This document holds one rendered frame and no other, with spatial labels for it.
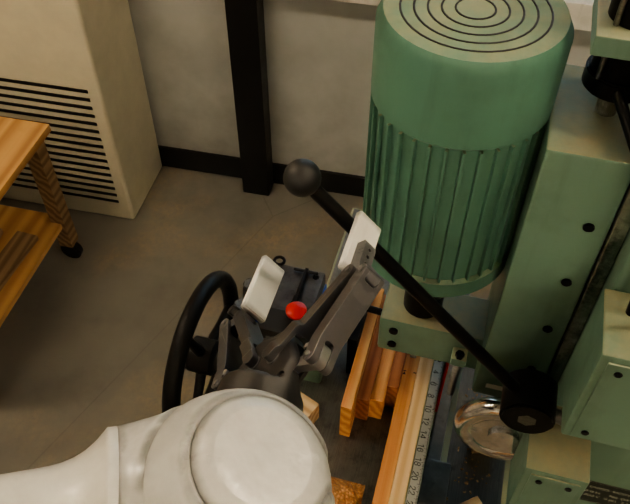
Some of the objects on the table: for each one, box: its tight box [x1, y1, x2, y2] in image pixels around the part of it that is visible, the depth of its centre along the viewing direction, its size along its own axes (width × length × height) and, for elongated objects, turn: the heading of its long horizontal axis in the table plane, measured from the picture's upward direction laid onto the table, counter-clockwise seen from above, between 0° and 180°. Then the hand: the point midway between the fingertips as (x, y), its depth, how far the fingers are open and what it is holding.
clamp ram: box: [346, 312, 368, 374], centre depth 111 cm, size 9×8×9 cm
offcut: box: [300, 391, 319, 424], centre depth 105 cm, size 4×4×4 cm
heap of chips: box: [331, 476, 366, 504], centre depth 97 cm, size 8×12×3 cm
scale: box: [406, 360, 444, 504], centre depth 108 cm, size 50×1×1 cm, turn 164°
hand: (315, 252), depth 74 cm, fingers open, 13 cm apart
